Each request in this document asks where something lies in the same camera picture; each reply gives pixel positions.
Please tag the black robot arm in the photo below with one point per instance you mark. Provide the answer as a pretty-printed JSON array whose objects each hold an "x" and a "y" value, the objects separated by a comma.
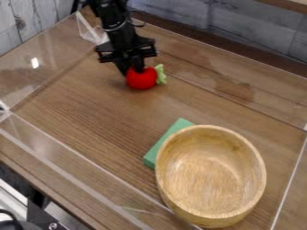
[{"x": 117, "y": 22}]

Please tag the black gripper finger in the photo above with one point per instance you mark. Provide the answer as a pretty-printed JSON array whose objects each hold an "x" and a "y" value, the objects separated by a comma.
[
  {"x": 138, "y": 64},
  {"x": 124, "y": 65}
]

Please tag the black equipment with cable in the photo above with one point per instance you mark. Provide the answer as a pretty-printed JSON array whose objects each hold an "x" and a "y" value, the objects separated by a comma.
[{"x": 25, "y": 216}]

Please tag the red plush fruit green leaf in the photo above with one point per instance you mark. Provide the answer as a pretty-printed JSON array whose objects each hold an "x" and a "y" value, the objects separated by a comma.
[{"x": 152, "y": 77}]

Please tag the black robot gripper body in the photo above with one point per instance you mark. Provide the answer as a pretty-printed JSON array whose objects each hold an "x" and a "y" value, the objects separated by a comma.
[{"x": 142, "y": 47}]

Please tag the light wooden bowl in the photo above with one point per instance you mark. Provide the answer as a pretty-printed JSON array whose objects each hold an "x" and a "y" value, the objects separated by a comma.
[{"x": 210, "y": 175}]

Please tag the clear acrylic enclosure wall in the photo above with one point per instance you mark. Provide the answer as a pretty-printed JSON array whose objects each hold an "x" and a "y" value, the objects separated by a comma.
[{"x": 77, "y": 128}]

